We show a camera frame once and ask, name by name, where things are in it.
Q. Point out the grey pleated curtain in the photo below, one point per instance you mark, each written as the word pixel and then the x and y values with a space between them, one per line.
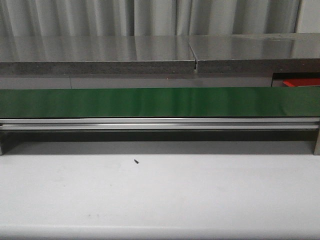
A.
pixel 19 18

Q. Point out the grey stone counter left slab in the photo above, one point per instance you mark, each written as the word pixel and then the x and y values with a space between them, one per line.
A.
pixel 95 55

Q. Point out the grey stone counter right slab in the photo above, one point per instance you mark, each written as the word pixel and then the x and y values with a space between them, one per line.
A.
pixel 257 53

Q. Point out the green conveyor belt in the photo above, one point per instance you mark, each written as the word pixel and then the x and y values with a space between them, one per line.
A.
pixel 161 102

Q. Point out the right conveyor support leg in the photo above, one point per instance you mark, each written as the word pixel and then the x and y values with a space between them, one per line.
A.
pixel 315 143

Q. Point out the grey stone counter slab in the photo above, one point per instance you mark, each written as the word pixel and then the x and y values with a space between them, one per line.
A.
pixel 257 53
pixel 95 55

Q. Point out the aluminium conveyor frame rail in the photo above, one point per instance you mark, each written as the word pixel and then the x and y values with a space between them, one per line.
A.
pixel 162 123

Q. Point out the red plastic bin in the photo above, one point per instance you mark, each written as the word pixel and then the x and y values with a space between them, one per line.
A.
pixel 302 82

